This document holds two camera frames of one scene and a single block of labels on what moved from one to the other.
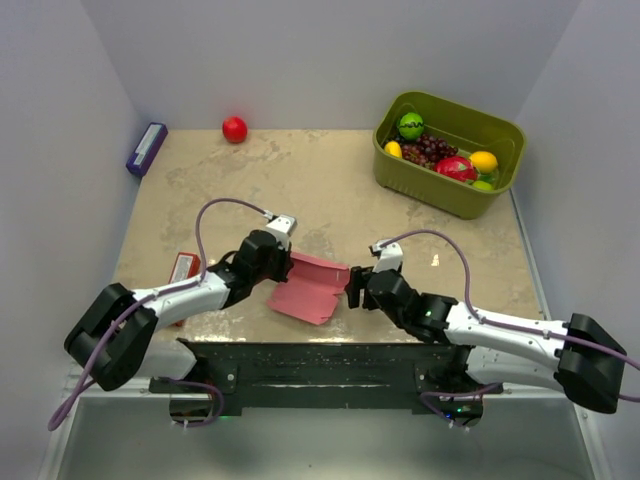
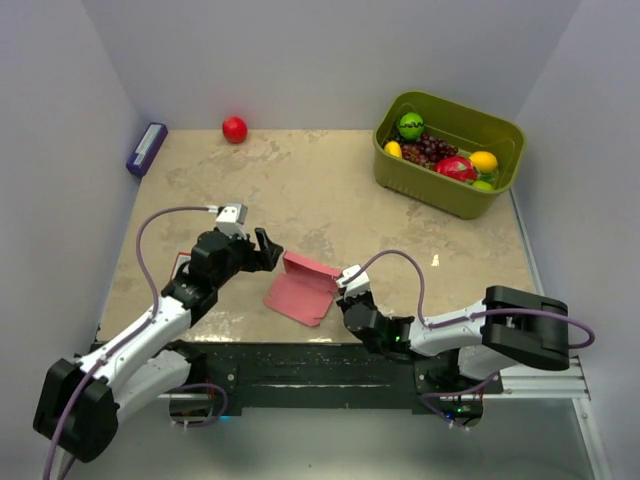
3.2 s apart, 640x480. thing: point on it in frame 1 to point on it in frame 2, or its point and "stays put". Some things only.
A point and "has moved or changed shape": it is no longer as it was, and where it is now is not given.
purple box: [147, 148] stays put
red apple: [234, 129] stays put
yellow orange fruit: [484, 161] stays put
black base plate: [324, 379] stays put
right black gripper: [357, 282] to [345, 302]
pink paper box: [311, 290] has moved or changed shape
